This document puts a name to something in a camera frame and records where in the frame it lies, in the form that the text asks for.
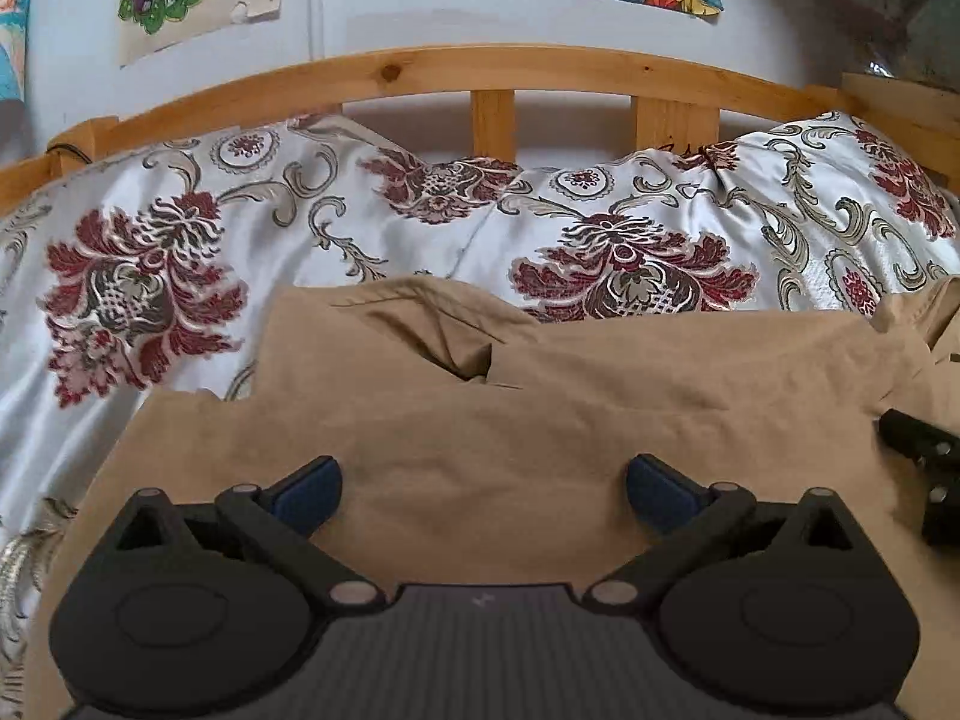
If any plastic bag of bedding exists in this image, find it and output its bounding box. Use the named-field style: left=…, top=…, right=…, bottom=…
left=836, top=0, right=958, bottom=91

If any floral satin bedspread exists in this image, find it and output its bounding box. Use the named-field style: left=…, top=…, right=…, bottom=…
left=2, top=112, right=958, bottom=718

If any orange-haired girl drawing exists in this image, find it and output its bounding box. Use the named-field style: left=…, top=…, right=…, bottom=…
left=0, top=0, right=31, bottom=103

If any wooden bed frame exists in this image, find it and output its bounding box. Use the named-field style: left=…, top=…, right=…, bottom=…
left=2, top=44, right=958, bottom=211

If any tan large garment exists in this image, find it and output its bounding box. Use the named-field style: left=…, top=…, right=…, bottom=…
left=25, top=277, right=958, bottom=718

